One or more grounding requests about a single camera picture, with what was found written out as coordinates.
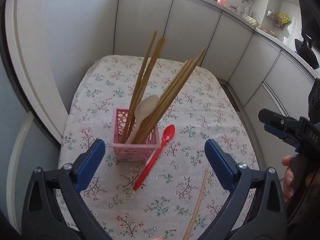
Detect red plastic spoon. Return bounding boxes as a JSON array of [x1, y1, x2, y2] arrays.
[[133, 125, 176, 191]]

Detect white plastic spoon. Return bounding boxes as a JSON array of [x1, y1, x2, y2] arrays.
[[125, 95, 158, 144]]

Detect person's right hand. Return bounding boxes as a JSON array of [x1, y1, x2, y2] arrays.
[[281, 155, 294, 202]]

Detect black wok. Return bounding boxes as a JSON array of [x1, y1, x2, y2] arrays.
[[295, 31, 319, 70]]

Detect floral tablecloth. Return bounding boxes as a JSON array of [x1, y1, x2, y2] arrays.
[[59, 55, 258, 239]]

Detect yellow snack packet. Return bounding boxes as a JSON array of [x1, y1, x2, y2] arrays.
[[276, 12, 291, 25]]

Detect wooden chopstick bundle on table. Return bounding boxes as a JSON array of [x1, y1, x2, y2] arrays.
[[126, 37, 206, 144]]

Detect white kettle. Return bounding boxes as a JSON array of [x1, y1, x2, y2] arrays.
[[244, 7, 252, 17]]

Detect pink plastic utensil basket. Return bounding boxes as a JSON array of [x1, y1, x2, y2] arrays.
[[110, 107, 161, 163]]

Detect white door frame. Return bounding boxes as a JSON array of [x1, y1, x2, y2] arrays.
[[4, 0, 68, 142]]

